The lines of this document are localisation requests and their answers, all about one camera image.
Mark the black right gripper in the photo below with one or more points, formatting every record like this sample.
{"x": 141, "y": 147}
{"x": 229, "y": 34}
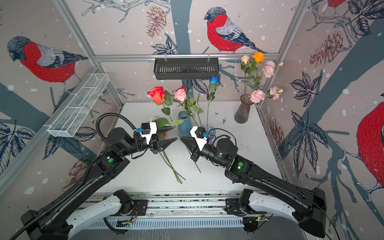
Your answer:
{"x": 197, "y": 153}

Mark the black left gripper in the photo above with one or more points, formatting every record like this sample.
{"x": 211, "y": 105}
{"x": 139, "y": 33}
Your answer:
{"x": 156, "y": 145}

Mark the blue purple glass vase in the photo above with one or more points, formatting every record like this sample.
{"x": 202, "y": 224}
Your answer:
{"x": 211, "y": 133}

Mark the red artificial rose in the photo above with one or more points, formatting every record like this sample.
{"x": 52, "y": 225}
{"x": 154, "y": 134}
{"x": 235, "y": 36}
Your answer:
{"x": 179, "y": 178}
{"x": 165, "y": 99}

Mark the pink artificial rose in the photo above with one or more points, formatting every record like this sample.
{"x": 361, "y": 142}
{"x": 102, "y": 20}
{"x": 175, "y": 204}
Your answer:
{"x": 189, "y": 104}

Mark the pink grey glass vase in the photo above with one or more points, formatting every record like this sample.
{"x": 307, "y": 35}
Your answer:
{"x": 242, "y": 114}

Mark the blue artificial rose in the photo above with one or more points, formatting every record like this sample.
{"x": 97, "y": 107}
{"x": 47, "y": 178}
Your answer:
{"x": 215, "y": 82}

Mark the pink peony spray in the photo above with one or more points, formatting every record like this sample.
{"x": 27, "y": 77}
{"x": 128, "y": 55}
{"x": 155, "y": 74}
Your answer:
{"x": 273, "y": 93}
{"x": 269, "y": 69}

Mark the cream peach artificial rose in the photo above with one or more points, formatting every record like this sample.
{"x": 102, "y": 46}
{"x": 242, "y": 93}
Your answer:
{"x": 245, "y": 66}

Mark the orange artificial rose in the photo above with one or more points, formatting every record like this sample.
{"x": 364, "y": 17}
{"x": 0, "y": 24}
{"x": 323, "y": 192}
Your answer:
{"x": 257, "y": 57}

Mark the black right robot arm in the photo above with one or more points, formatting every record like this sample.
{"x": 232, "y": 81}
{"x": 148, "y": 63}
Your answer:
{"x": 308, "y": 206}

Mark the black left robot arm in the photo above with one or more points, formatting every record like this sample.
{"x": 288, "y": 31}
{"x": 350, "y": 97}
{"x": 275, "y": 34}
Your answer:
{"x": 60, "y": 220}

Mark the teal ceramic vase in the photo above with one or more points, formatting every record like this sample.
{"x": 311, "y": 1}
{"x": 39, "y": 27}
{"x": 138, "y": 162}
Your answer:
{"x": 186, "y": 126}

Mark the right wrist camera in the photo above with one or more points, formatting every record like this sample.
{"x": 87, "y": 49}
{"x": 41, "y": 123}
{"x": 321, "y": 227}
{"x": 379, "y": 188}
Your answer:
{"x": 200, "y": 135}

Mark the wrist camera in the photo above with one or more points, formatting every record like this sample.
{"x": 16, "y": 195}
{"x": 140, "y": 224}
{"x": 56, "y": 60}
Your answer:
{"x": 200, "y": 135}
{"x": 147, "y": 130}

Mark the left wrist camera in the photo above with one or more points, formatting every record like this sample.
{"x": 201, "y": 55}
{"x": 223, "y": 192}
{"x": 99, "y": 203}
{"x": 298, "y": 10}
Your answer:
{"x": 147, "y": 130}

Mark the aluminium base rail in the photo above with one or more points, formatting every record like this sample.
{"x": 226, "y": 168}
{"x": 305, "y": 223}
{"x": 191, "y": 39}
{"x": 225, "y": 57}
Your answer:
{"x": 182, "y": 212}

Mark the black hanging wire basket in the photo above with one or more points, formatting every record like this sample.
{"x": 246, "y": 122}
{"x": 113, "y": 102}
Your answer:
{"x": 186, "y": 68}

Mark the white wire mesh shelf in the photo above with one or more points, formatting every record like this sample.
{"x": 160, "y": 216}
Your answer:
{"x": 81, "y": 102}

